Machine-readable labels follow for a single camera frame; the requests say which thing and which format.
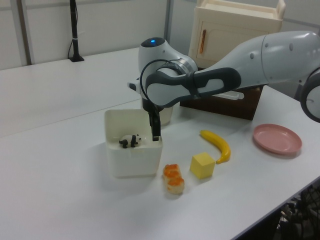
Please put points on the panda toy figure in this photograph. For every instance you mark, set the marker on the panda toy figure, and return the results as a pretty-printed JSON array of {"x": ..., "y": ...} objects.
[{"x": 128, "y": 140}]

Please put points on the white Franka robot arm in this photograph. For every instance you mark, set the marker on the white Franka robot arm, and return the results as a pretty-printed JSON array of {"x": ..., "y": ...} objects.
[{"x": 275, "y": 57}]

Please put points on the white plastic box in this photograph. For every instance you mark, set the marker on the white plastic box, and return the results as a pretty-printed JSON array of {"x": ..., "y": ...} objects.
[{"x": 135, "y": 162}]

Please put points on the yellow toy banana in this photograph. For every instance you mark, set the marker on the yellow toy banana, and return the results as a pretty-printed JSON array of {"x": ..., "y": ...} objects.
[{"x": 220, "y": 145}]

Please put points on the grey partition post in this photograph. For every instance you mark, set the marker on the grey partition post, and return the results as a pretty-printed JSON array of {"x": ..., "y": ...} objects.
[
  {"x": 24, "y": 32},
  {"x": 169, "y": 22}
]

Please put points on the large cream storage box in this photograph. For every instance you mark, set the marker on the large cream storage box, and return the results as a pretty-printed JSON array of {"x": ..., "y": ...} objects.
[{"x": 225, "y": 37}]

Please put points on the yellow cube block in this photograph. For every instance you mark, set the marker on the yellow cube block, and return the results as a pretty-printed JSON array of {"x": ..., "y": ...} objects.
[{"x": 201, "y": 166}]

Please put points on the salmon roe sushi toy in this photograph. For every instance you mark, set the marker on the salmon roe sushi toy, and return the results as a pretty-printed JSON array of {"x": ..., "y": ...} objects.
[{"x": 173, "y": 180}]

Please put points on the black office chair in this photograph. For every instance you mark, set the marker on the black office chair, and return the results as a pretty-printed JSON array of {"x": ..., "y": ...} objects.
[{"x": 300, "y": 215}]

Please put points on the black pole stand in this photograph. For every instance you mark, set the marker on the black pole stand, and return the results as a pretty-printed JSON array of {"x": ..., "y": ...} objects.
[{"x": 74, "y": 37}]

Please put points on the dark wooden drawer cabinet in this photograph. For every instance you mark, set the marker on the dark wooden drawer cabinet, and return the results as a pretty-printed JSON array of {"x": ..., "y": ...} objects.
[{"x": 259, "y": 100}]

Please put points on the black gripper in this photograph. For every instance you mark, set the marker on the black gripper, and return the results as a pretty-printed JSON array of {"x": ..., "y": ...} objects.
[{"x": 148, "y": 106}]

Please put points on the pink plastic plate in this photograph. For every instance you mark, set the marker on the pink plastic plate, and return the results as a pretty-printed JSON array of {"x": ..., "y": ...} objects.
[{"x": 277, "y": 140}]

